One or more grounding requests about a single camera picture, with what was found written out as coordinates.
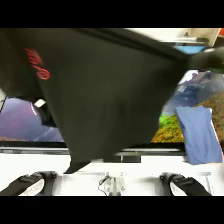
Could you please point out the black T-shirt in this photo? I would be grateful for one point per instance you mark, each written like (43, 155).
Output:
(106, 90)

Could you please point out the blue garment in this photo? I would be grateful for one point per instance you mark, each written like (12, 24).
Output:
(199, 133)

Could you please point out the silver frame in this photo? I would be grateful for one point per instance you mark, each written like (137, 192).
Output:
(113, 166)

